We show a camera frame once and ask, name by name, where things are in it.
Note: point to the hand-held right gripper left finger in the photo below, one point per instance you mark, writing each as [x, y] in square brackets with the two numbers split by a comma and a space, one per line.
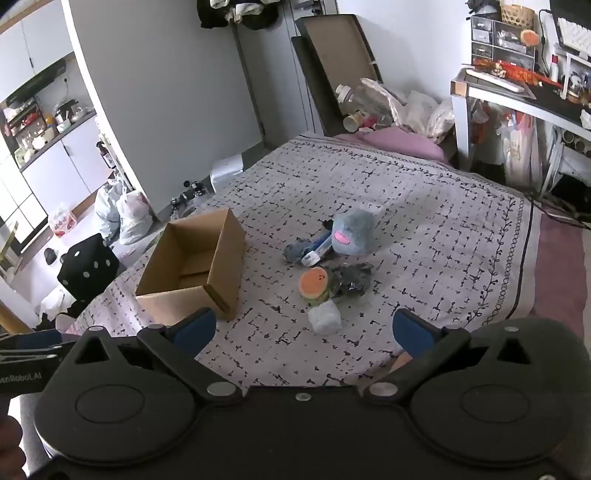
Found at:
[194, 330]

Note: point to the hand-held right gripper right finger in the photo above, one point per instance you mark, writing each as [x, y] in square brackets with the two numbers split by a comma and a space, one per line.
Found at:
[411, 337]

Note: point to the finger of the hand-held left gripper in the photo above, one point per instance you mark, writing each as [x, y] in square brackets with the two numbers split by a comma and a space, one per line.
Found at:
[32, 356]
[32, 340]

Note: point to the brown cardboard box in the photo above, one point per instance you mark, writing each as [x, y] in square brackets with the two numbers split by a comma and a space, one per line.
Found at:
[226, 277]

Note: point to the dark grey shiny cloth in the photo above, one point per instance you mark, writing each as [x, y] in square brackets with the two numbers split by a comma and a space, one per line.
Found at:
[351, 279]

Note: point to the white soft ball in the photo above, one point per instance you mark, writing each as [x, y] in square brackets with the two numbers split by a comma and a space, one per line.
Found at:
[325, 318]

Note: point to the orange watermelon slice plush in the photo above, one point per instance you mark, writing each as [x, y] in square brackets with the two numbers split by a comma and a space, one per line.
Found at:
[314, 282]

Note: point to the grey fluffy plush toy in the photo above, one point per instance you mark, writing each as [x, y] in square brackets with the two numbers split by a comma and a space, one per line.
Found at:
[353, 233]

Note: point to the blue tissue pack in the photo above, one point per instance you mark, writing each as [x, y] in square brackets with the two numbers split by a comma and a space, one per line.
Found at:
[318, 249]

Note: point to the grey blue sock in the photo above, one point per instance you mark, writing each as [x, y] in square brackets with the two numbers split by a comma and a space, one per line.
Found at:
[295, 253]

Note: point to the person's left forearm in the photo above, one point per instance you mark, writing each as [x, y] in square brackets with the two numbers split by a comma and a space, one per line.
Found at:
[8, 438]

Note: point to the black dice stool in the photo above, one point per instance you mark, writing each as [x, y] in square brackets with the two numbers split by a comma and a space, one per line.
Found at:
[87, 267]

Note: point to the red white small bag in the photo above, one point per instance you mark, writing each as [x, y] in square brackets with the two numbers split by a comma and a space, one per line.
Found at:
[62, 221]

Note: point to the white red plastic bag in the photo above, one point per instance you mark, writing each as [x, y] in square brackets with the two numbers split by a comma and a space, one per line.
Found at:
[135, 217]

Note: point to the black lace cloth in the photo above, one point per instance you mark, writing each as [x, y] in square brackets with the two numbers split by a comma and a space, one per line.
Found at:
[327, 225]

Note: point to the grey patterned blanket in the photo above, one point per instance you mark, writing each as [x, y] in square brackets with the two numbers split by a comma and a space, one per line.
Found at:
[392, 194]

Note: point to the grey white plastic bag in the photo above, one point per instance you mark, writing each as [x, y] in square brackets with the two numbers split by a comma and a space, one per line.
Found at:
[107, 207]

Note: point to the white wrapped box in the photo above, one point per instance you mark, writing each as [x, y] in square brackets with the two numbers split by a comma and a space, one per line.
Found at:
[226, 171]

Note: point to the white kitchen cabinet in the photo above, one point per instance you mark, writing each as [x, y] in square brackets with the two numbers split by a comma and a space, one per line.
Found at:
[51, 161]

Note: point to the white tote bag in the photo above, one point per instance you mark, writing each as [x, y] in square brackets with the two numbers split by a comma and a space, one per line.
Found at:
[521, 147]

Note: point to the paper cup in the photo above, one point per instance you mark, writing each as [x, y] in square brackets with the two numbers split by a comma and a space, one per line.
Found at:
[353, 122]

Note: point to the heap of white plastic bags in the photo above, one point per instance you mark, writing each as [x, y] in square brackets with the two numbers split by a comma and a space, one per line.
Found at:
[420, 110]

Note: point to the clear plastic bottle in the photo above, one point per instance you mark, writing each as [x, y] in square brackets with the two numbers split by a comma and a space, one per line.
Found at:
[362, 104]

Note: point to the white desk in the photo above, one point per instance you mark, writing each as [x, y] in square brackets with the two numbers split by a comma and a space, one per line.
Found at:
[508, 99]

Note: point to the black leaning panel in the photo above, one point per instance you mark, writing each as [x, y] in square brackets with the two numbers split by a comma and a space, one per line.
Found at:
[323, 83]

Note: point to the red packets on desk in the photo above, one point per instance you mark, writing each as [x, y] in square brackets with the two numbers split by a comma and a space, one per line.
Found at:
[517, 71]

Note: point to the white small bottle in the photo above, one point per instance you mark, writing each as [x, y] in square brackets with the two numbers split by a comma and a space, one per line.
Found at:
[555, 69]

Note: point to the clear drawer organizer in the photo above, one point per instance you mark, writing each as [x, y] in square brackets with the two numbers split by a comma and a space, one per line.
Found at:
[503, 39]

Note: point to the small orange plush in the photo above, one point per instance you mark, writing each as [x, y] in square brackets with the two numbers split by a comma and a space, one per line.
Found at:
[528, 38]

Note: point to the hanging dark clothes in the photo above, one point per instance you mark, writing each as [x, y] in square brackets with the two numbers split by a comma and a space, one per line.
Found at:
[249, 11]

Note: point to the woven basket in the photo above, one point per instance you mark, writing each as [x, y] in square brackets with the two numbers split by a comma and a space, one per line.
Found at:
[517, 14]

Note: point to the white keyboard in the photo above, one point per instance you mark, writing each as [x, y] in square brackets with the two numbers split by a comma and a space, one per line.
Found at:
[575, 37]

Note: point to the black camera tripod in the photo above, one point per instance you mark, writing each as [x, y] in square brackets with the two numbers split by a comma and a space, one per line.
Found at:
[189, 196]

